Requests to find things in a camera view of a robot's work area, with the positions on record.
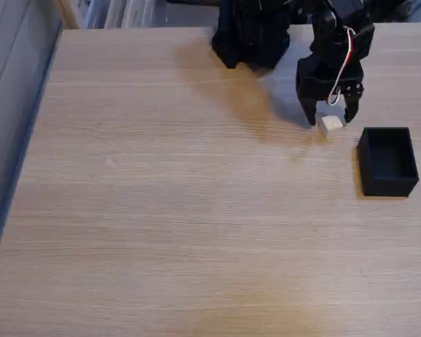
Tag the white block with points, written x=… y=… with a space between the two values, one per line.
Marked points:
x=331 y=125

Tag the black open box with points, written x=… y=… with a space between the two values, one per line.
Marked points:
x=386 y=184

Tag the dark bulky object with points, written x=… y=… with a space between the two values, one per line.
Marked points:
x=389 y=10

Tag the pale hanging cloth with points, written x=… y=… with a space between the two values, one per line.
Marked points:
x=123 y=12

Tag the wooden post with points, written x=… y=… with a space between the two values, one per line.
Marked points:
x=66 y=14

